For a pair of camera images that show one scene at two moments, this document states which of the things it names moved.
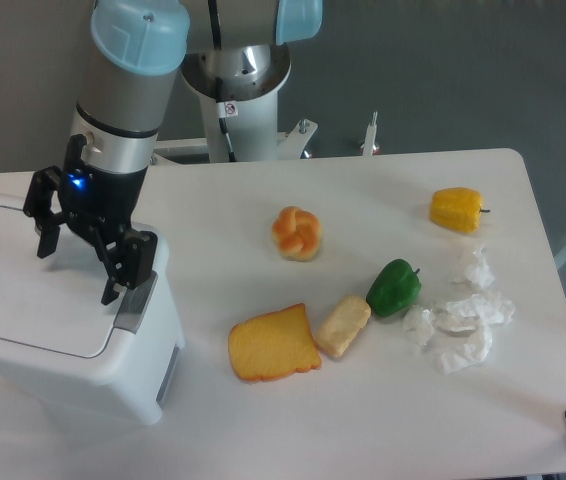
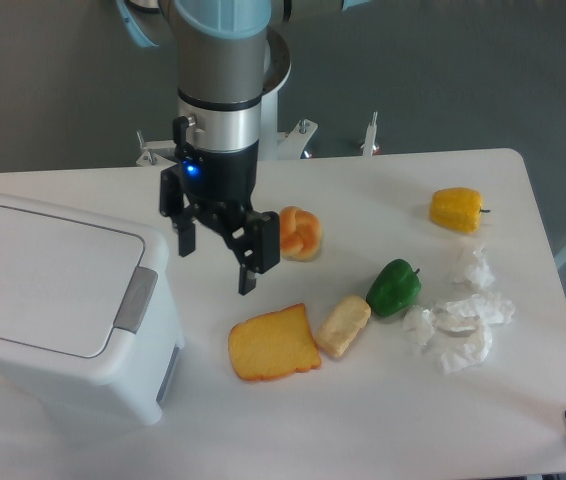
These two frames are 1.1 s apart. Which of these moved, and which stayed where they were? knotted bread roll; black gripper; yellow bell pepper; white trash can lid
Moved: black gripper
Stayed: white trash can lid; yellow bell pepper; knotted bread roll
